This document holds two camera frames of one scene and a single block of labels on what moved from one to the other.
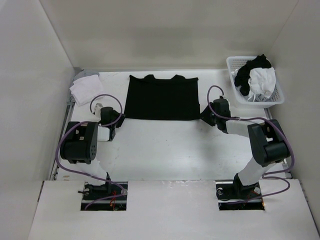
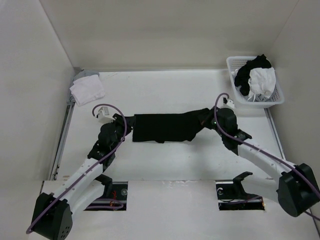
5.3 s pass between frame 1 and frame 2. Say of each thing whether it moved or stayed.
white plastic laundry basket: stayed
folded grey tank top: stayed
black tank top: moved
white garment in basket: stayed
